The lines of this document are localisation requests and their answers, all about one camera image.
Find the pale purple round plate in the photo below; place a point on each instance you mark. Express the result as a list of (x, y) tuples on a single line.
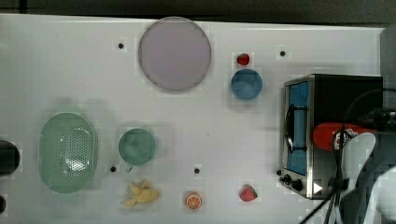
[(175, 54)]

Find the yellow banana toy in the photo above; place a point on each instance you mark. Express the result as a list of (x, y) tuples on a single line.
[(141, 194)]

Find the orange slice toy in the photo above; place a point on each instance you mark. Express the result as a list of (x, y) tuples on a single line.
[(193, 201)]

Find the small red strawberry toy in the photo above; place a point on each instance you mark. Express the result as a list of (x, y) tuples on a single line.
[(243, 59)]

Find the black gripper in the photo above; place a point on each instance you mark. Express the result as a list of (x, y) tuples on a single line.
[(380, 119)]

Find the strawberry toy near oven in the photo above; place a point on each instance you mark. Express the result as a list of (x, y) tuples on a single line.
[(248, 194)]

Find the black toaster oven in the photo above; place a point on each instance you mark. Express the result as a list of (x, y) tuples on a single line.
[(308, 102)]

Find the green perforated colander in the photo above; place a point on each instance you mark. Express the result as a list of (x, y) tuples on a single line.
[(67, 154)]

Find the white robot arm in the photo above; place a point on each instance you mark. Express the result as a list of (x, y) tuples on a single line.
[(368, 169)]

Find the red ketchup bottle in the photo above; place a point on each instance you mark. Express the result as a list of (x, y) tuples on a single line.
[(331, 135)]

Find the blue bowl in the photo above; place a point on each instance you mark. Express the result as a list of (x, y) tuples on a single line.
[(246, 84)]

